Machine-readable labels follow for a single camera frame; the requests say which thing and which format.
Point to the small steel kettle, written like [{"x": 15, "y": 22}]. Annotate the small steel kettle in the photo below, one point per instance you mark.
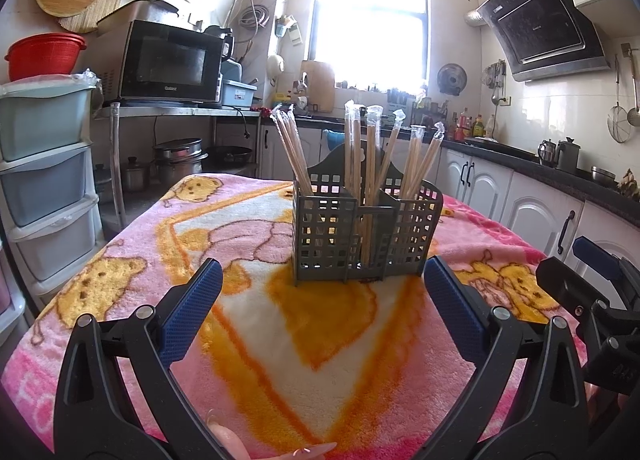
[{"x": 547, "y": 154}]

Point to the kitchen window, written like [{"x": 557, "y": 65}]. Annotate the kitchen window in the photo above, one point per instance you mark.
[{"x": 370, "y": 20}]

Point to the pale green knife holder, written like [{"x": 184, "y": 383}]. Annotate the pale green knife holder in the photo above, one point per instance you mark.
[{"x": 400, "y": 105}]

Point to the black kitchen countertop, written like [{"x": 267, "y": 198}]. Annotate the black kitchen countertop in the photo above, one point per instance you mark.
[{"x": 550, "y": 175}]

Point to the black wok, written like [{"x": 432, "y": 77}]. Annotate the black wok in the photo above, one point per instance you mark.
[{"x": 230, "y": 155}]

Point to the grey-blue plastic dish bin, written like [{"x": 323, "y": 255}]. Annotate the grey-blue plastic dish bin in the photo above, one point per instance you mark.
[{"x": 239, "y": 94}]

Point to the metal skimmer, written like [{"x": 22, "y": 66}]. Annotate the metal skimmer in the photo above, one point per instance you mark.
[{"x": 619, "y": 127}]

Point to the bunch of chopsticks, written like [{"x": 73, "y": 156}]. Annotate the bunch of chopsticks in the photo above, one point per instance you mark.
[{"x": 352, "y": 150}]

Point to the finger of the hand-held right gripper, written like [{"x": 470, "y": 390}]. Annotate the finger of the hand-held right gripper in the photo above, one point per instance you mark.
[
  {"x": 597, "y": 255},
  {"x": 570, "y": 285}
]

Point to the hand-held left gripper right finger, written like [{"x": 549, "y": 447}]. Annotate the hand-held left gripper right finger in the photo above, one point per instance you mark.
[{"x": 452, "y": 310}]

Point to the stacked steel pots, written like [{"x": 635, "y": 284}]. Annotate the stacked steel pots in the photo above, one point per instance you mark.
[{"x": 180, "y": 162}]

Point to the small steel pot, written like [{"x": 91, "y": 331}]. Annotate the small steel pot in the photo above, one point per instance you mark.
[{"x": 135, "y": 176}]

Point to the white hanging colander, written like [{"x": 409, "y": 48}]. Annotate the white hanging colander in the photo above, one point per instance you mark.
[{"x": 276, "y": 66}]

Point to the pale wooden cutting board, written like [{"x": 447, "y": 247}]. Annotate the pale wooden cutting board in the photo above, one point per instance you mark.
[{"x": 320, "y": 87}]

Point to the black range hood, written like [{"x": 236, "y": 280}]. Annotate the black range hood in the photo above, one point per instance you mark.
[{"x": 545, "y": 25}]

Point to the black microwave oven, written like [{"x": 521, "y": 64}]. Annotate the black microwave oven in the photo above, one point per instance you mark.
[{"x": 170, "y": 62}]

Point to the pink printed blanket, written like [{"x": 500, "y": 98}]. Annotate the pink printed blanket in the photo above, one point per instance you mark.
[{"x": 310, "y": 340}]

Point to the blue hanging plastic bin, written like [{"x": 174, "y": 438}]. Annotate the blue hanging plastic bin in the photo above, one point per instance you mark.
[{"x": 332, "y": 140}]

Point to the steel bowl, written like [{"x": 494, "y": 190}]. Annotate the steel bowl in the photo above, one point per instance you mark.
[{"x": 602, "y": 175}]

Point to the person's left hand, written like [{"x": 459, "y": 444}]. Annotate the person's left hand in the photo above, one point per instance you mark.
[{"x": 232, "y": 445}]

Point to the white kitchen cabinets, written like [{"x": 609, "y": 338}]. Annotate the white kitchen cabinets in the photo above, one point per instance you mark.
[{"x": 530, "y": 205}]

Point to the red plastic basin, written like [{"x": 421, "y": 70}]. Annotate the red plastic basin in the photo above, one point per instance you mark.
[{"x": 45, "y": 57}]

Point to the pale blue plastic drawer unit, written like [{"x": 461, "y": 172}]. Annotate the pale blue plastic drawer unit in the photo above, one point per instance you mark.
[{"x": 45, "y": 180}]

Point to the metal shelf rack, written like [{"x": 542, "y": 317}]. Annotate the metal shelf rack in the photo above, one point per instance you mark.
[{"x": 165, "y": 111}]

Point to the metal ladle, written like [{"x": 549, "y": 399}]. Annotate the metal ladle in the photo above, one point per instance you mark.
[{"x": 634, "y": 117}]

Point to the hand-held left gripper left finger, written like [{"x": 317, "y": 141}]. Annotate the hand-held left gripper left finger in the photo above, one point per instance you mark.
[{"x": 192, "y": 312}]

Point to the small wall fan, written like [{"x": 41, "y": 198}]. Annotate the small wall fan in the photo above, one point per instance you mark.
[{"x": 451, "y": 79}]

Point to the green plastic utensil holder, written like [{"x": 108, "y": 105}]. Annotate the green plastic utensil holder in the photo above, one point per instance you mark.
[{"x": 325, "y": 235}]

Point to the row of condiment bottles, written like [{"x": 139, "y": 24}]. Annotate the row of condiment bottles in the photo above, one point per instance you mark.
[{"x": 470, "y": 127}]

